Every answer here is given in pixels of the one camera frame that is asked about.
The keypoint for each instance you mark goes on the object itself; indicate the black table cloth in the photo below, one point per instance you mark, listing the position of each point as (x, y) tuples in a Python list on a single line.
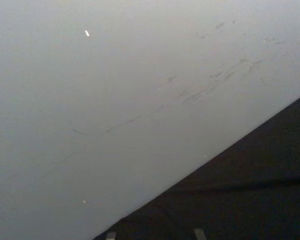
[(240, 195)]

